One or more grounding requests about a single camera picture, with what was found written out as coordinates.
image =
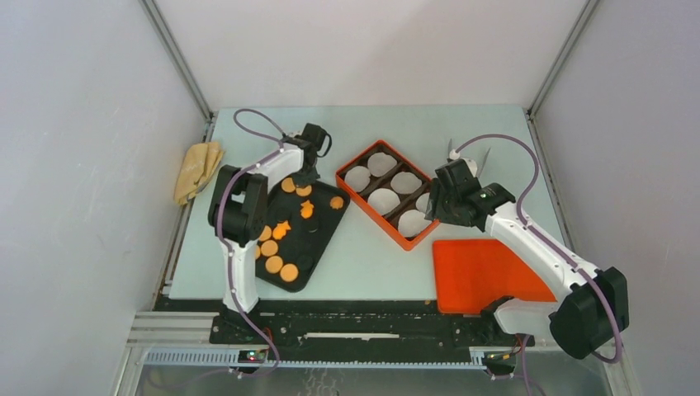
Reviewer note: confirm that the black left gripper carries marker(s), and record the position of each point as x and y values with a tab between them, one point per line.
308	180

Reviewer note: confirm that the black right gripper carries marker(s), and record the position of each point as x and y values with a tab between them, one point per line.
435	195

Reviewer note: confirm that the orange cookie box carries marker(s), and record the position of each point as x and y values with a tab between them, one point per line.
388	223

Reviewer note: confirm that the black cookie tray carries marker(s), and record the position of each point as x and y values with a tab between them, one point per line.
286	206

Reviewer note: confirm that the black sandwich cookie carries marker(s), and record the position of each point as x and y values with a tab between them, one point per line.
310	225
305	263

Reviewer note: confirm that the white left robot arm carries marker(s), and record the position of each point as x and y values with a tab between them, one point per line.
239	208

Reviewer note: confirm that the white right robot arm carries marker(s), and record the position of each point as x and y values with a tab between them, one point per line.
592	306

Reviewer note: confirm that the white paper cup liner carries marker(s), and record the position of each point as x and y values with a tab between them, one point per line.
405	183
358	178
411	223
383	201
422	203
380	163

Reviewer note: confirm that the small flower orange cookie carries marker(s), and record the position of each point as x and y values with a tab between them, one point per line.
337	203

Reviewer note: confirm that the orange box lid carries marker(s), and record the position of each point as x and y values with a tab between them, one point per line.
470	274

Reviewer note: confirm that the star orange cookie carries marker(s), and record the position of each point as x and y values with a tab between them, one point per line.
281	230

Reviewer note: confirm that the yellow cloth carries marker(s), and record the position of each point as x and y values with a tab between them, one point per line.
198	167

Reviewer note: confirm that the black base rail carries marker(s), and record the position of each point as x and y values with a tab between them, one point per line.
364	331

